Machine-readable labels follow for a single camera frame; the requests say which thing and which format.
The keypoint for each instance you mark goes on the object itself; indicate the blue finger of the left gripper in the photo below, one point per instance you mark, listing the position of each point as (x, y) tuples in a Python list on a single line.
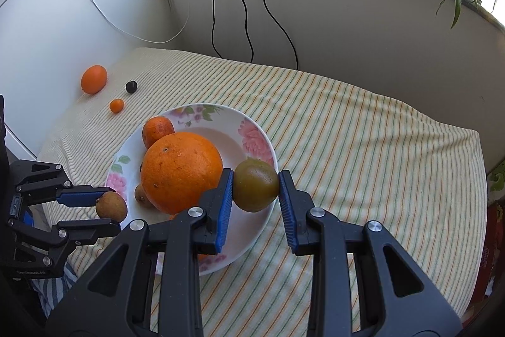
[(86, 230), (81, 196)]

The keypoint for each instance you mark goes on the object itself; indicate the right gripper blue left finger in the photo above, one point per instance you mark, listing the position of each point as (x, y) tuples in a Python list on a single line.
[(146, 282)]

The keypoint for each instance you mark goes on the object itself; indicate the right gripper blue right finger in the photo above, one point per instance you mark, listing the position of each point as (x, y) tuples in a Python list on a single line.
[(363, 281)]

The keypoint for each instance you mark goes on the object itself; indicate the brown longan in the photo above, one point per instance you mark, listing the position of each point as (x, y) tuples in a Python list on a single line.
[(141, 197), (111, 205)]

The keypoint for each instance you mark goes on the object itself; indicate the small kumquat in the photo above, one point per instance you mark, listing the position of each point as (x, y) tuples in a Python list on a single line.
[(116, 106)]

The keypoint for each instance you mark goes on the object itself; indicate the large orange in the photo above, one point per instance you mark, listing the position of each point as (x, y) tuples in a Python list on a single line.
[(178, 169)]

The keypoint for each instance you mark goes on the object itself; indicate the tangerine edge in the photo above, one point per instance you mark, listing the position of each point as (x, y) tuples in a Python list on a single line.
[(156, 128)]

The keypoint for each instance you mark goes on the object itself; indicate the smooth oval orange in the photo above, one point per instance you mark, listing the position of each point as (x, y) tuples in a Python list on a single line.
[(93, 80)]

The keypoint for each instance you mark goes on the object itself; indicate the dark plum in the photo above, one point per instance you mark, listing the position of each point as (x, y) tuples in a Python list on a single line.
[(131, 87)]

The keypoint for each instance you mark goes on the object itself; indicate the green brown kiwi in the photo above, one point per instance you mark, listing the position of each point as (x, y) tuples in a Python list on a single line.
[(255, 185)]

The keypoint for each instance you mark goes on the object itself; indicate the white floral plate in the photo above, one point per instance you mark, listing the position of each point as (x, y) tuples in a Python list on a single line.
[(208, 137)]

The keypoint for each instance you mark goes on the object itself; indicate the tangerine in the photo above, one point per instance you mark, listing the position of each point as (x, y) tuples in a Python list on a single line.
[(185, 234)]

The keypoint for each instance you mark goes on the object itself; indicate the striped tablecloth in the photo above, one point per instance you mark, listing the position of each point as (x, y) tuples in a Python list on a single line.
[(360, 155)]

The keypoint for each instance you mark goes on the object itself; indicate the green snack bag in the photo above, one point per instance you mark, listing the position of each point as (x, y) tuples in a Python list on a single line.
[(495, 182)]

